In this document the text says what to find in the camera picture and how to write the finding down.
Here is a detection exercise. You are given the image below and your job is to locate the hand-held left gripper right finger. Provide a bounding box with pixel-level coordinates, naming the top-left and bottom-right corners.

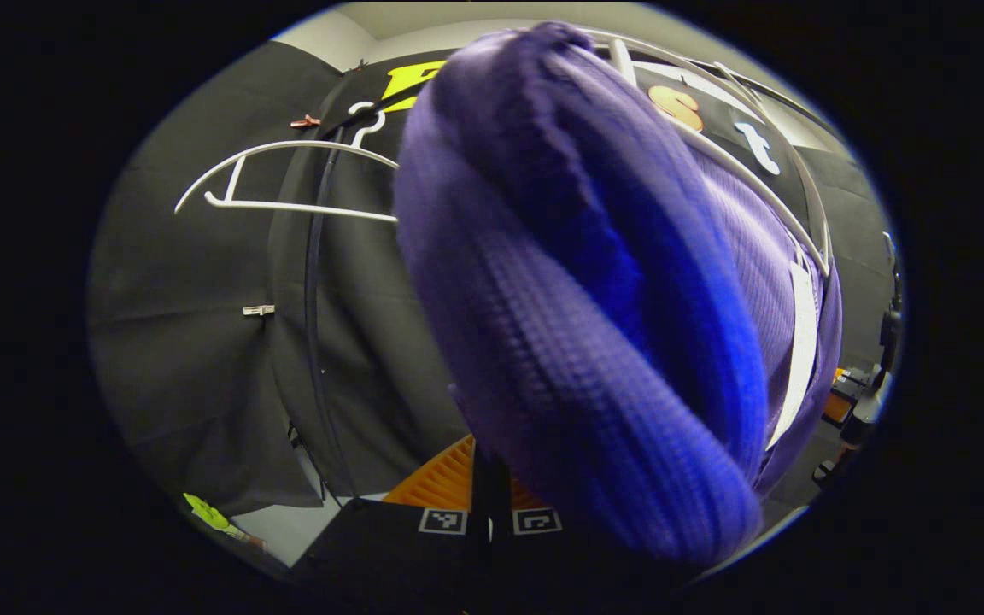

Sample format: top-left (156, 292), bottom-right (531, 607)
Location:
top-left (490, 453), bottom-right (657, 590)

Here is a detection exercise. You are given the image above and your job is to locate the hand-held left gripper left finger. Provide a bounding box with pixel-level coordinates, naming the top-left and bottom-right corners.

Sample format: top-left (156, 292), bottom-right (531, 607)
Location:
top-left (291, 434), bottom-right (493, 590)

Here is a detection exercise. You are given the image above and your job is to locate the purple ribbed jacket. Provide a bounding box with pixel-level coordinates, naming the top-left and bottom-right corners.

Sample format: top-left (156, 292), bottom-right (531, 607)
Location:
top-left (394, 21), bottom-right (843, 569)

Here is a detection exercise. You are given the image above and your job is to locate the white plastic hanger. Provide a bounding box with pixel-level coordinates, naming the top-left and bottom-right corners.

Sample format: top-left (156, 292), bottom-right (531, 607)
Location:
top-left (577, 26), bottom-right (835, 278)
top-left (174, 101), bottom-right (401, 225)

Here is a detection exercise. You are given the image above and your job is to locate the neon yellow object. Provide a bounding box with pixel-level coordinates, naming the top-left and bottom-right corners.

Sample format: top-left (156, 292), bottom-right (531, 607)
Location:
top-left (183, 493), bottom-right (232, 535)

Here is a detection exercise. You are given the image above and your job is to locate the black clothes rail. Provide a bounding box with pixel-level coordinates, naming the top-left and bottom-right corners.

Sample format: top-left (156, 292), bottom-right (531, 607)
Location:
top-left (302, 56), bottom-right (839, 505)

